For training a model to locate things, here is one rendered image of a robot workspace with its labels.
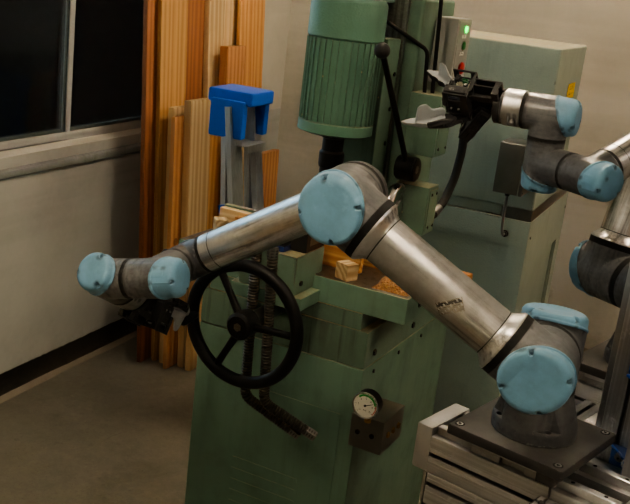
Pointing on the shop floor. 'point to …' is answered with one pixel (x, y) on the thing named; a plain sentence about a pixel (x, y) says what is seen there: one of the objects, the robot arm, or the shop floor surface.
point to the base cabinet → (384, 378)
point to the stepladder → (234, 105)
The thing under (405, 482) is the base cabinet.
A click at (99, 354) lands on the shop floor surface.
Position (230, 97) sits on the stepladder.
